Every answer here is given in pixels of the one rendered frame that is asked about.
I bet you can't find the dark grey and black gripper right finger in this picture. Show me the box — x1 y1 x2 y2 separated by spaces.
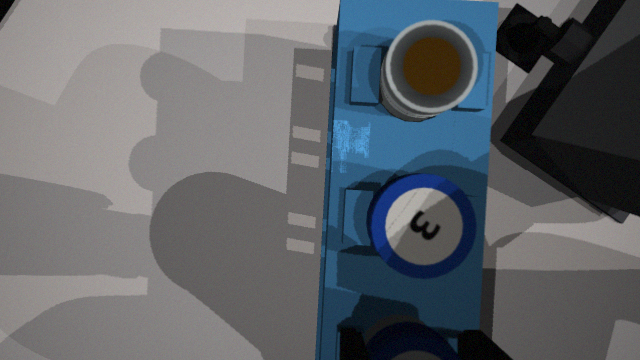
457 330 513 360

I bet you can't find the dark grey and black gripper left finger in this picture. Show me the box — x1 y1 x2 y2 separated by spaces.
340 328 370 360

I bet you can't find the dark grey button housing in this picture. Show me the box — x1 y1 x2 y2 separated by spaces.
496 0 640 224

